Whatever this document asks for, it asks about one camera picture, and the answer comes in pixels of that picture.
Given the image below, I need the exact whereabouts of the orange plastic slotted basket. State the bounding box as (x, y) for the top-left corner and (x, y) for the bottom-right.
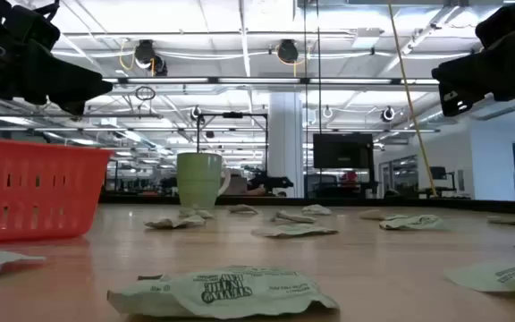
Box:
(0, 137), (114, 246)

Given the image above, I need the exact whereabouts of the large black monitor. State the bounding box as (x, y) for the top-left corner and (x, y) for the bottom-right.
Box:
(313, 132), (375, 170)

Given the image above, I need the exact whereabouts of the green ceramic mug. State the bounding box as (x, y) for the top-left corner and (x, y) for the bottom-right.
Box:
(176, 152), (232, 210)

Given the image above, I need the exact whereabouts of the white square building column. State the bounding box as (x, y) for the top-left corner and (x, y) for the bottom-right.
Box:
(267, 91), (305, 199)

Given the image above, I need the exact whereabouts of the beige cardboard box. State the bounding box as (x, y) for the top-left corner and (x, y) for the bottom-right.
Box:
(224, 168), (249, 196)

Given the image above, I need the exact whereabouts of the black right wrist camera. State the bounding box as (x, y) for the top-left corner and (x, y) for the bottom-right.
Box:
(475, 3), (515, 50)

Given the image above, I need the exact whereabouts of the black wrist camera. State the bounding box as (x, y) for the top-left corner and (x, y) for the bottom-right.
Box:
(475, 3), (515, 50)
(2, 0), (62, 51)

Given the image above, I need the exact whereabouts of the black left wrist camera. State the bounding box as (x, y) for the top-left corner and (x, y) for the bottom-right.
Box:
(2, 0), (62, 51)

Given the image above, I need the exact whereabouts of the yellow hanging cable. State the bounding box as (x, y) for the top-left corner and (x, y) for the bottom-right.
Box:
(386, 0), (439, 198)

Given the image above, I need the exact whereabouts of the black coiled cable loop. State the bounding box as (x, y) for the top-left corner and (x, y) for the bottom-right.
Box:
(134, 85), (156, 102)

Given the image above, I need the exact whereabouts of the large black cord reel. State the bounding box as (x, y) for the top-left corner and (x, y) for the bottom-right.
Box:
(133, 38), (169, 77)
(276, 38), (300, 64)

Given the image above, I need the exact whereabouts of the black aluminium table frame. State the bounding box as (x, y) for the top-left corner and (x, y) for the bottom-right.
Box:
(98, 192), (515, 216)

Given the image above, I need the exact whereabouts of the black hanging cable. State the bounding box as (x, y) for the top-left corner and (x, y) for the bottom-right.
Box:
(303, 0), (309, 198)
(316, 0), (324, 198)

